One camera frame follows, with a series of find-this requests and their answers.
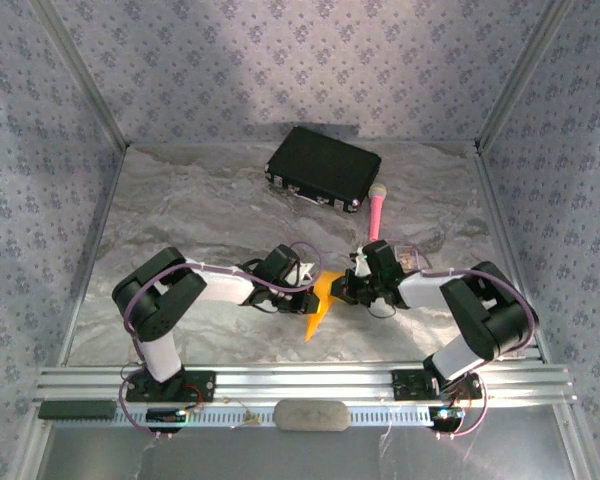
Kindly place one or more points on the orange paper sheet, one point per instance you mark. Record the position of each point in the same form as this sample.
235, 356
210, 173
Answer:
325, 292

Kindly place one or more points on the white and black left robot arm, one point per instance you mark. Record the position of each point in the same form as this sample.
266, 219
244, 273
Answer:
225, 287

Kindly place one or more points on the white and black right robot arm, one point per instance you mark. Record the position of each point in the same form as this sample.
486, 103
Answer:
422, 292

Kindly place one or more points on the pink toy microphone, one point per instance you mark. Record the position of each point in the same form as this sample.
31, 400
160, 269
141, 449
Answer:
377, 210

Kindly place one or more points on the grey oval pad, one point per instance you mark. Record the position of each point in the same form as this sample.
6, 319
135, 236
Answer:
310, 416

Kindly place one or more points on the black hard case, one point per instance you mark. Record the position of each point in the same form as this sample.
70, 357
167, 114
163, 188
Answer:
322, 165

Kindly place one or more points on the right circuit board with LED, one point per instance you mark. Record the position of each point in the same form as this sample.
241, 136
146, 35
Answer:
445, 415

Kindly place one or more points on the circuit board with led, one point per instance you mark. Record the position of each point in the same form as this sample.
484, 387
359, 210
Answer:
445, 415
165, 416

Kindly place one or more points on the left circuit board with LED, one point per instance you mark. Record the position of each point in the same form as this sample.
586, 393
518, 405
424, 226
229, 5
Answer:
165, 416

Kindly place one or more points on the black flat bar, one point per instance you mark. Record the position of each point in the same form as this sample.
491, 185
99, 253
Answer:
75, 410

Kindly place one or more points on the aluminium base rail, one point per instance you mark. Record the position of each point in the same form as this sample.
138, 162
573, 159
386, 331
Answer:
305, 382

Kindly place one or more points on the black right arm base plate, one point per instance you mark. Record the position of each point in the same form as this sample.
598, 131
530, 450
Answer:
405, 385

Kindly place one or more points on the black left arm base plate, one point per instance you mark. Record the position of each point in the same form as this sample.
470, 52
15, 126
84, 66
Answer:
205, 385

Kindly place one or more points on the aluminium table edge rail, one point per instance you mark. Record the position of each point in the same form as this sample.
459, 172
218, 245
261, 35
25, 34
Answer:
501, 225
94, 250

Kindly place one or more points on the aluminium corner post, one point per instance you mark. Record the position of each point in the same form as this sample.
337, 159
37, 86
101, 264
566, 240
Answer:
522, 75
82, 75

